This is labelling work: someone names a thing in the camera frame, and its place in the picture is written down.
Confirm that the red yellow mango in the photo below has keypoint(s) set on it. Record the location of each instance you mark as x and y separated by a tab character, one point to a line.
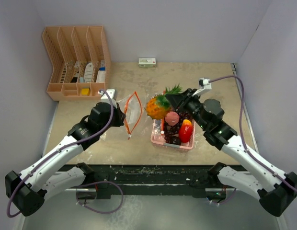
186	131

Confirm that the peach plastic file organizer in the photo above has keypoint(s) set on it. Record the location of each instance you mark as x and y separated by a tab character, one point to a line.
70	49

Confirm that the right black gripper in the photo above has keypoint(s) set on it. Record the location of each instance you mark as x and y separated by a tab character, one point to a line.
177	99

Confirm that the blue white box in organizer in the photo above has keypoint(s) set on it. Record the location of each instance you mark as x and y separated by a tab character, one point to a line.
101	75

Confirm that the pink perforated plastic basket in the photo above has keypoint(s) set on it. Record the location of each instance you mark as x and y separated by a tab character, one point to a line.
157	137

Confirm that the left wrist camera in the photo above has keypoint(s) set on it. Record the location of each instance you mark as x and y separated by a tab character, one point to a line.
105	94

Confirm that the small green white box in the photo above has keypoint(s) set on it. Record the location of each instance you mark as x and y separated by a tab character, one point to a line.
146	62

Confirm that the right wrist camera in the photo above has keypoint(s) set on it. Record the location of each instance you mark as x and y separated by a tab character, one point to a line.
204	87

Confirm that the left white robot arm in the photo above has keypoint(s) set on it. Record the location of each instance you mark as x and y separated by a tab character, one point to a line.
29	189

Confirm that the orange toy pineapple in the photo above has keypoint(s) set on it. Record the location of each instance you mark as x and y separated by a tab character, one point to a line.
177	89

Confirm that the yellow block in organizer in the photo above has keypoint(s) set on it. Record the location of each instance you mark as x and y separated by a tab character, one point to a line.
85	91

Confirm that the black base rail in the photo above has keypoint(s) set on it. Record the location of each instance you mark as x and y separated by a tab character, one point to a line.
151	179

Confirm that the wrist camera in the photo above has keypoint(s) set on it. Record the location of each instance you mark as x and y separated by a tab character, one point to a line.
204	87
105	94

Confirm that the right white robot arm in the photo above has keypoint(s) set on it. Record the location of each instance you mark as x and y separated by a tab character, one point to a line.
274	188

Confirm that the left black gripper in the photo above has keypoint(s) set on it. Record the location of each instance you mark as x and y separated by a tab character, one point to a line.
120	116

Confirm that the red purple grape bunch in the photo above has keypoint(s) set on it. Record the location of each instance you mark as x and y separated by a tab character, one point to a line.
170	131

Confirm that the white bottle in organizer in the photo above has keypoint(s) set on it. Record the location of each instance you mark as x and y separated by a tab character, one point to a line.
88	73

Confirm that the dark plum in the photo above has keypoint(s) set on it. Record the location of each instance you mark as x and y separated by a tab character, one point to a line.
175	140

